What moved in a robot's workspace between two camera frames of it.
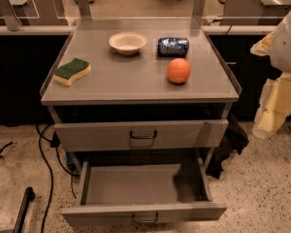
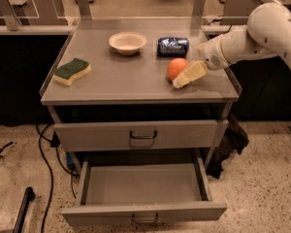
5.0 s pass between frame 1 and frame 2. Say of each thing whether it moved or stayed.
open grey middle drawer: stayed
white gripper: moved
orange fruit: stayed
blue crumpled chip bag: stayed
